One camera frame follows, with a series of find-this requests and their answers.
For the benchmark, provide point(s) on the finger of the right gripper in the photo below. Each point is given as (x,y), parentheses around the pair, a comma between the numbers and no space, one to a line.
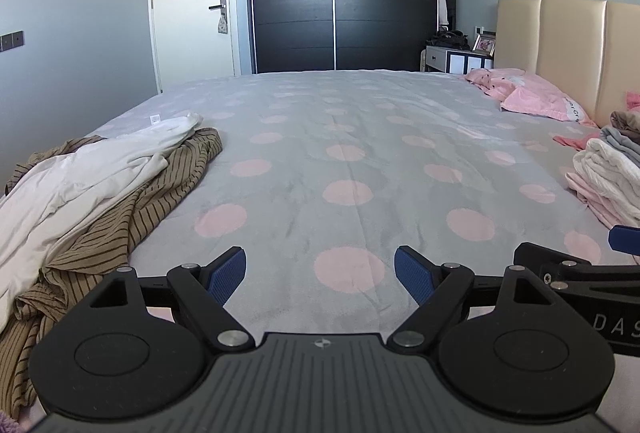
(545,262)
(625,239)

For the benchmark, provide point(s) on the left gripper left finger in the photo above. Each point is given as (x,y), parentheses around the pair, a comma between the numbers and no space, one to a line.
(200,295)

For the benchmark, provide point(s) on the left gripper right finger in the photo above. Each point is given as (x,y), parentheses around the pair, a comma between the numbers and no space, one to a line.
(438,290)

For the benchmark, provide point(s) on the white t-shirt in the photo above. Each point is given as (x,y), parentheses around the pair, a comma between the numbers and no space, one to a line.
(62,195)

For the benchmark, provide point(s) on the stack of folded clothes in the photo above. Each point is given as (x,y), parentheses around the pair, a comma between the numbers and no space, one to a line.
(605,170)

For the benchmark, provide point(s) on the brown striped garment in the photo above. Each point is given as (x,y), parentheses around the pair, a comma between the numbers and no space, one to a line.
(96,251)

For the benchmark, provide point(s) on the coral pink pillow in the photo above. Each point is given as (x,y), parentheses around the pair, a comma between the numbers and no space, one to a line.
(632,101)

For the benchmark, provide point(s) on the light pink pillow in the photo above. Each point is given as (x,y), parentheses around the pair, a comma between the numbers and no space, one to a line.
(524,93)

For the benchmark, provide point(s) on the beige padded headboard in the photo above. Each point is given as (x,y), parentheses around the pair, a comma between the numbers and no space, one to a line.
(589,49)

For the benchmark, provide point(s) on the white black nightstand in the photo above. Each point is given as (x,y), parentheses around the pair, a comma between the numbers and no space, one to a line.
(452,61)

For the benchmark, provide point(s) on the black bag on nightstand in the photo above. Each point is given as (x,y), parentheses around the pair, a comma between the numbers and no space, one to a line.
(450,39)

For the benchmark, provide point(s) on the picture frame on nightstand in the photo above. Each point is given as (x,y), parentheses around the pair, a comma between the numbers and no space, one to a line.
(485,43)

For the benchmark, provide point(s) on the wall switch panel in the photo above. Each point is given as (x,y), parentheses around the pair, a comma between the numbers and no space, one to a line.
(11,41)

